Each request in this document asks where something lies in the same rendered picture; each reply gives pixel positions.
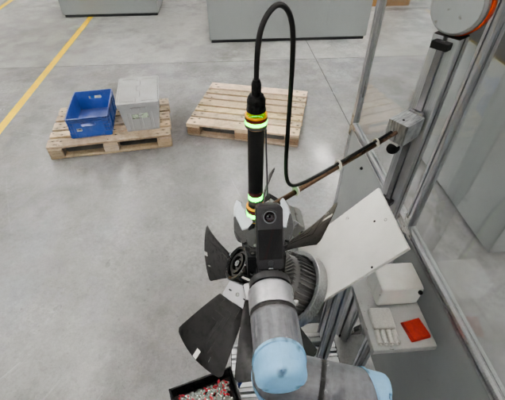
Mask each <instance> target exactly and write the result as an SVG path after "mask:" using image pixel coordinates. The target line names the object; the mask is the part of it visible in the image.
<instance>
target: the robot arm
mask: <svg viewBox="0 0 505 400"><path fill-rule="evenodd" d="M255 226H256V227H254V229H253V221H252V219H251V218H250V217H248V216H247V215H246V214H245V209H244V208H243V207H242V204H241V202H240V201H238V200H236V202H235V204H234V208H233V227H234V234H235V237H236V239H237V241H238V242H240V243H241V244H242V246H245V251H246V260H247V272H248V278H251V279H250V280H249V292H248V296H249V315H250V324H251V335H252V372H251V379H252V386H253V389H254V392H255V394H256V396H257V397H258V399H259V400H392V388H391V382H390V380H389V378H388V377H387V376H386V375H385V374H384V373H382V372H378V371H373V370H370V369H367V368H366V367H362V366H358V367H357V366H353V365H348V364H345V363H338V362H334V361H330V360H324V359H320V358H317V357H313V356H306V353H305V350H304V348H303V341H302V336H301V331H300V327H299V319H298V314H297V309H296V306H298V305H299V300H294V294H293V289H292V286H291V280H290V278H289V276H288V275H287V274H286V273H284V272H285V263H286V252H285V249H286V248H287V244H289V241H290V239H291V238H292V235H293V230H294V223H293V220H292V216H291V211H290V209H289V206H288V204H287V202H286V201H285V199H284V198H281V199H280V200H279V203H278V202H261V203H258V204H256V206H255ZM279 270H281V271H279ZM250 271H254V273H253V274H250Z"/></svg>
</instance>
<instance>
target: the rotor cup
mask: <svg viewBox="0 0 505 400"><path fill-rule="evenodd" d="M237 260H239V264H238V265H237V266H235V262H236V261H237ZM242 276H244V277H245V278H248V272H247V260H246V251H245V246H239V247H237V248H236V249H234V251H233V252H232V253H231V255H230V256H229V258H228V261H227V263H226V278H227V279H228V280H229V281H231V282H233V283H236V284H239V285H241V286H244V284H246V283H249V281H248V280H246V279H243V278H242ZM248 279H251V278H248Z"/></svg>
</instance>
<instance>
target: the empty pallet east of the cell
mask: <svg viewBox="0 0 505 400"><path fill-rule="evenodd" d="M261 92H262V93H263V94H264V96H265V98H266V105H267V106H266V105H265V106H266V111H267V113H268V126H267V134H271V135H278V136H284V140H279V139H272V138H267V144H273V145H281V146H285V134H286V121H287V98H288V90H287V89H279V88H270V87H261ZM249 93H251V86H245V85H237V84H228V83H211V85H210V89H208V90H207V92H206V94H204V96H203V97H204V98H202V100H201V101H200V103H199V105H198V106H197V107H196V108H195V111H194V112H193V114H192V115H191V117H190V118H189V119H188V121H187V123H186V126H187V133H188V134H189V135H193V136H201V137H212V138H219V139H230V140H242V141H247V142H248V130H247V129H246V128H245V111H246V106H247V97H248V96H249ZM307 93H308V91H303V90H293V98H292V108H291V128H290V140H289V147H295V148H297V147H298V144H299V134H300V129H301V126H302V124H303V115H304V110H305V105H306V100H307ZM282 106H283V107H282ZM208 118H209V119H208ZM215 119H216V120H215ZM223 120H224V121H223ZM203 127H207V128H215V129H228V130H234V134H230V133H217V132H210V131H204V130H202V128H203Z"/></svg>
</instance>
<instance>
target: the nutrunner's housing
mask: <svg viewBox="0 0 505 400"><path fill-rule="evenodd" d="M265 105H266V98H265V96H264V94H263V93H262V92H261V81H260V79H259V80H257V81H256V80H254V79H252V83H251V93H249V96H248V97H247V106H246V111H247V112H248V113H250V114H253V115H260V114H263V113H265V111H266V106H265Z"/></svg>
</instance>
